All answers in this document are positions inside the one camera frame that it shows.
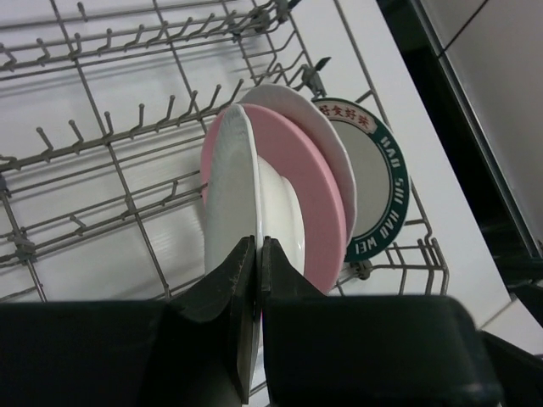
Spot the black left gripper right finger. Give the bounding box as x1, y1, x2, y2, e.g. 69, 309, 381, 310
261, 238, 542, 406

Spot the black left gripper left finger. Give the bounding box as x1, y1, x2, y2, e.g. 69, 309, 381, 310
1, 237, 256, 406

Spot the white plate with green rim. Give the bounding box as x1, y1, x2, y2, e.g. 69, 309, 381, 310
315, 98, 411, 262

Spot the pink plate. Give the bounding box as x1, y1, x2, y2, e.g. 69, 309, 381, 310
200, 104, 347, 293

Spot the white deep plate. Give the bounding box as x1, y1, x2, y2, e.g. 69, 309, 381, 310
240, 84, 357, 238

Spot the metal wire dish rack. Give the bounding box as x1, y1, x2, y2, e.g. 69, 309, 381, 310
0, 0, 451, 399

